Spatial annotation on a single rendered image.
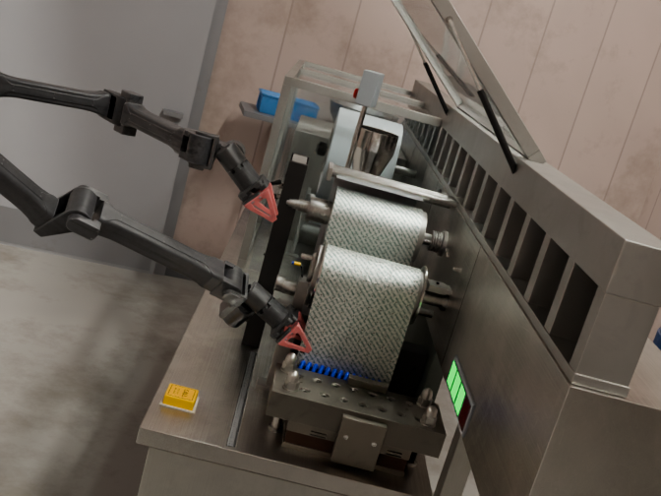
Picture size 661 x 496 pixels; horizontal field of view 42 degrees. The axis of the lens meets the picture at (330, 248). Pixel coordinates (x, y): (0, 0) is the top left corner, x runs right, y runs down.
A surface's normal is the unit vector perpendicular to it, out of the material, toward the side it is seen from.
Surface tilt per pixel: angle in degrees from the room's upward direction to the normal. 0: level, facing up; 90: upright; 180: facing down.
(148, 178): 90
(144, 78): 90
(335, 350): 90
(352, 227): 92
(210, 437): 0
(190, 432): 0
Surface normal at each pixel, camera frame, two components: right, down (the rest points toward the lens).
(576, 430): 0.00, 0.25
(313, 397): 0.26, -0.93
